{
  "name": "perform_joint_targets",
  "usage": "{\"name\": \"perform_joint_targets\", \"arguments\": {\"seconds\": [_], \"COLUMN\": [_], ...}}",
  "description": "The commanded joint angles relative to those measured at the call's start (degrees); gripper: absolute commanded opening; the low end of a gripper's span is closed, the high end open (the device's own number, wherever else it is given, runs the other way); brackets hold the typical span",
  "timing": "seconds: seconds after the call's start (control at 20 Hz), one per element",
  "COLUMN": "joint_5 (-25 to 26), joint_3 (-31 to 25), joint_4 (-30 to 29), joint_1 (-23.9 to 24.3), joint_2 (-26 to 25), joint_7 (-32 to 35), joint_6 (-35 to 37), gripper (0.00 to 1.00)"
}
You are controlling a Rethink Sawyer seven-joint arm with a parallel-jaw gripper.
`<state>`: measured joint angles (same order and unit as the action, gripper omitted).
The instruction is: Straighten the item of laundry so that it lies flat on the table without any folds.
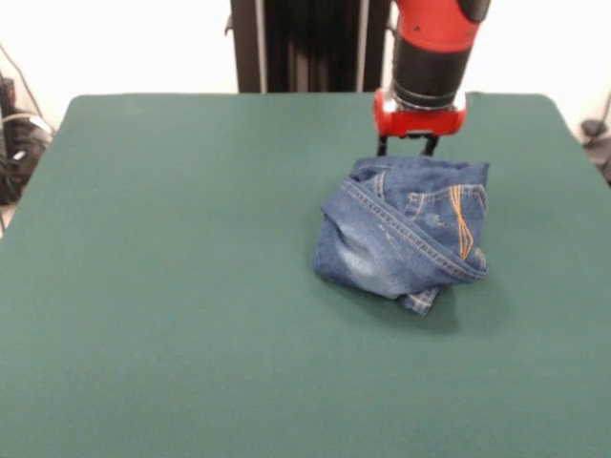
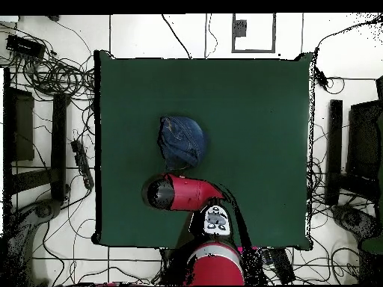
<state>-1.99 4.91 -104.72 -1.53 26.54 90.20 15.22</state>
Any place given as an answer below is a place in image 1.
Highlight black cable heap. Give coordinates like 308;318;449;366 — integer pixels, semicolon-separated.
0;42;56;206

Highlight dark green table cloth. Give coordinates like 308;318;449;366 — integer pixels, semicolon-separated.
0;92;611;458

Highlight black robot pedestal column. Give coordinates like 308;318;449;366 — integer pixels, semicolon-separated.
223;0;397;94

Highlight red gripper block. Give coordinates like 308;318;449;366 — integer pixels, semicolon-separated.
372;89;468;157

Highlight blue denim jeans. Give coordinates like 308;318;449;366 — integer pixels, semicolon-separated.
312;156;491;317

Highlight black power adapter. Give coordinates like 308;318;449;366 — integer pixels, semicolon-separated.
580;118;608;140

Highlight dark floor cable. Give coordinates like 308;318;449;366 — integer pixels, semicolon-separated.
584;135;611;187

